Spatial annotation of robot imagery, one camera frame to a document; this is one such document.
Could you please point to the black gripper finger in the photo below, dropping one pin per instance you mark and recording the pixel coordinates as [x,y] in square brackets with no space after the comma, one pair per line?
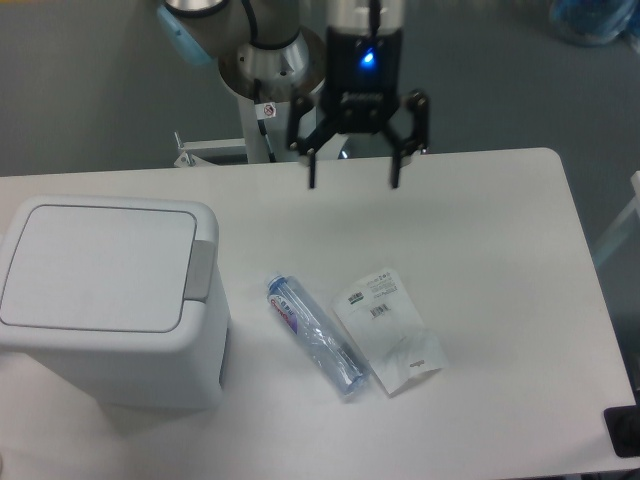
[417,103]
[308,146]

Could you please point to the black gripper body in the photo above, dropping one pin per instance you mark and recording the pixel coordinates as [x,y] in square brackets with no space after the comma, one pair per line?
[360,93]

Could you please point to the white plastic trash can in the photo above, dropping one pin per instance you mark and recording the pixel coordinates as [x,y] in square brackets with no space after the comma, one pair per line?
[121,297]

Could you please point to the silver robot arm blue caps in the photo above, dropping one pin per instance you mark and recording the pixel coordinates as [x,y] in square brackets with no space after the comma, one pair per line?
[201,31]

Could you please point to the white plastic packaging bag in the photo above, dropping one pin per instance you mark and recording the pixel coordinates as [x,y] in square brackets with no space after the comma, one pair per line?
[387,329]

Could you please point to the blue plastic bag on floor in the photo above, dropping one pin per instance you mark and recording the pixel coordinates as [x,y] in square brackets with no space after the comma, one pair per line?
[591,23]

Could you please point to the clear plastic water bottle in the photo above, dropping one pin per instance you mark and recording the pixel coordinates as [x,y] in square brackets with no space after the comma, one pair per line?
[316,333]

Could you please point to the black device at table edge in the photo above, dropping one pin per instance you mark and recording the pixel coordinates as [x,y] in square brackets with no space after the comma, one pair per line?
[623,427]

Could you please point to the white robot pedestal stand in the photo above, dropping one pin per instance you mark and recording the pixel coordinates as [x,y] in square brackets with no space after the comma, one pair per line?
[263,77]

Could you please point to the white frame at right edge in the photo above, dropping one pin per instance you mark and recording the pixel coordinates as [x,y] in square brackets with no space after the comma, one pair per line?
[620,229]

